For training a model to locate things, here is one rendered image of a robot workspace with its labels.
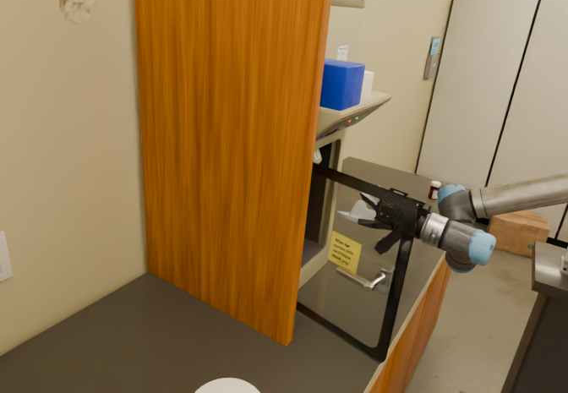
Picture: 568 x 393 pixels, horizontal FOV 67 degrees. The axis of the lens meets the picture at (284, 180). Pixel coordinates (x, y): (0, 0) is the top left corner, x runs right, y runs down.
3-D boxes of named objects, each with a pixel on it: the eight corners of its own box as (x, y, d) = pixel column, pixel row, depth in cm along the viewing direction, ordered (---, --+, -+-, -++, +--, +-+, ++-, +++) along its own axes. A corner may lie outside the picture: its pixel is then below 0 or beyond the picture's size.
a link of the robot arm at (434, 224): (442, 240, 105) (434, 253, 99) (423, 232, 107) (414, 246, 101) (451, 214, 102) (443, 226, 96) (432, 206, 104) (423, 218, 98)
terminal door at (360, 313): (283, 298, 112) (297, 155, 97) (385, 365, 94) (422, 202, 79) (281, 299, 112) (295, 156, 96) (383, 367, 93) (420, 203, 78)
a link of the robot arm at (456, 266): (471, 232, 114) (476, 218, 105) (479, 274, 109) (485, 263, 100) (440, 235, 116) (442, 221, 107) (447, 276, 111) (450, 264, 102)
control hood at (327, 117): (288, 146, 96) (292, 103, 92) (348, 122, 122) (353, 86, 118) (334, 160, 91) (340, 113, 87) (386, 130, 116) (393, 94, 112)
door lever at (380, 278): (347, 266, 94) (349, 256, 93) (385, 286, 88) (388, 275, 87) (333, 275, 90) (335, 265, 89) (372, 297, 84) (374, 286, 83)
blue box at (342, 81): (299, 102, 93) (303, 60, 90) (321, 96, 101) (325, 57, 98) (341, 111, 88) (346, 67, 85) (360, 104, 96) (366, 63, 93)
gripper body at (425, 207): (388, 185, 109) (434, 202, 104) (380, 215, 113) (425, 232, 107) (378, 194, 103) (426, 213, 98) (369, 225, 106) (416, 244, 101)
